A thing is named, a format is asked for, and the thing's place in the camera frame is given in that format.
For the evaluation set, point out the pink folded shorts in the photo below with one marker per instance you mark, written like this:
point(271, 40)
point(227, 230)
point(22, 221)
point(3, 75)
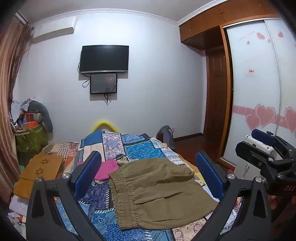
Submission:
point(96, 170)

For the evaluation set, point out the clutter pile with green bag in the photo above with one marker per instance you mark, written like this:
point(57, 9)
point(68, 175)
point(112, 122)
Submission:
point(32, 130)

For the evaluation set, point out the yellow curved bed rail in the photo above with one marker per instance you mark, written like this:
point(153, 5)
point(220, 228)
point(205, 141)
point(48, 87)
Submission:
point(104, 124)

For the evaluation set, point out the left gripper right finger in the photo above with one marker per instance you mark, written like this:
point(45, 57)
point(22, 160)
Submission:
point(253, 222)

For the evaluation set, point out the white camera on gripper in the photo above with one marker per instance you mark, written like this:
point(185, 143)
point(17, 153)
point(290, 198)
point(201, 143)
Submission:
point(267, 149)

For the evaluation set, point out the blue patchwork bed sheet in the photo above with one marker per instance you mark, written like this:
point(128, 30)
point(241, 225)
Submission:
point(97, 202)

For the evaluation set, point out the small black wall monitor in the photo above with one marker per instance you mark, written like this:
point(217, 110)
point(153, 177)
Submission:
point(103, 83)

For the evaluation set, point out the olive green pants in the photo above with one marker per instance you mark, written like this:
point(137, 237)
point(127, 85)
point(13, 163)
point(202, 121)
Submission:
point(156, 194)

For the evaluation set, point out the white air conditioner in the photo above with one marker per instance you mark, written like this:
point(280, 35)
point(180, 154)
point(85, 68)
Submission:
point(53, 29)

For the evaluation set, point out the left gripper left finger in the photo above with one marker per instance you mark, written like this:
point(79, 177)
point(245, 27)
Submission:
point(43, 219)

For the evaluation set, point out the grey backpack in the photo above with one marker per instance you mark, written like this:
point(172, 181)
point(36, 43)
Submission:
point(165, 135)

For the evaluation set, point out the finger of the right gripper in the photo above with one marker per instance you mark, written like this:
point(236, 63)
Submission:
point(263, 137)

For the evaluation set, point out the wooden wardrobe with sliding doors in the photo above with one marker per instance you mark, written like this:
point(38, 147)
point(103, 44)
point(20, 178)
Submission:
point(260, 66)

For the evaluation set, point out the brown wooden door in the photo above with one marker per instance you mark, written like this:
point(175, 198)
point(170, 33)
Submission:
point(216, 95)

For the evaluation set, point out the striped brown curtain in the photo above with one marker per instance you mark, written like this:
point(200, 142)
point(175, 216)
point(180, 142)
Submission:
point(14, 42)

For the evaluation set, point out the black wall television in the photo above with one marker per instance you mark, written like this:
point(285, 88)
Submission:
point(104, 58)

